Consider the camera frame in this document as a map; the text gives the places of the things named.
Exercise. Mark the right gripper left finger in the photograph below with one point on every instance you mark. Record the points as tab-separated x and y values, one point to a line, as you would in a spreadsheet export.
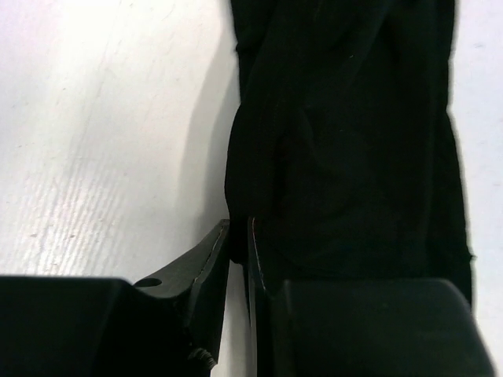
166	324

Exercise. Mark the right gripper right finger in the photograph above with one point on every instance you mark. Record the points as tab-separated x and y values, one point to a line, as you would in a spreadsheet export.
320	327

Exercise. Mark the black t-shirt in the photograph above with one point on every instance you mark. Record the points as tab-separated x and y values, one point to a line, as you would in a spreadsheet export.
342	161

